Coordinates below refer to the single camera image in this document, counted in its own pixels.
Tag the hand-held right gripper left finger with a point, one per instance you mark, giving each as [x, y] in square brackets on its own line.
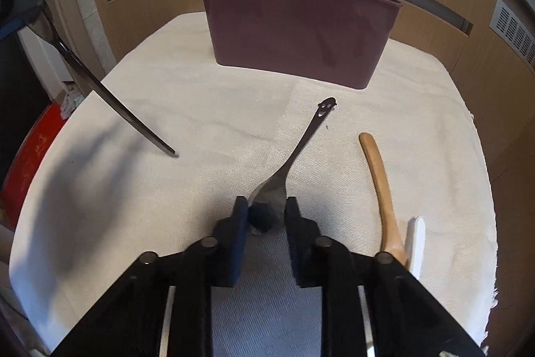
[236, 252]

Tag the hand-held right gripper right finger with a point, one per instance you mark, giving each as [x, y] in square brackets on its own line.
[297, 252]

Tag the wooden spoon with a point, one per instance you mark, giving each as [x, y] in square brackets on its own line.
[382, 189]

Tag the white ceramic spoon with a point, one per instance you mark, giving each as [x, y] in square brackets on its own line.
[416, 240]

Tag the maroon plastic utensil container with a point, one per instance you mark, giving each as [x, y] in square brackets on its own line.
[292, 30]

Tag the pile of cloths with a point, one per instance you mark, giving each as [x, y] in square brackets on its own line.
[72, 102]

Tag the red plastic stool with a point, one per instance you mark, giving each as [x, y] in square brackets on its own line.
[29, 156]

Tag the white woven tablecloth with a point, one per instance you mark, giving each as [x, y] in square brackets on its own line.
[167, 110]

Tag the short grey vent grille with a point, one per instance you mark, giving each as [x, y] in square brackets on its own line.
[514, 33]

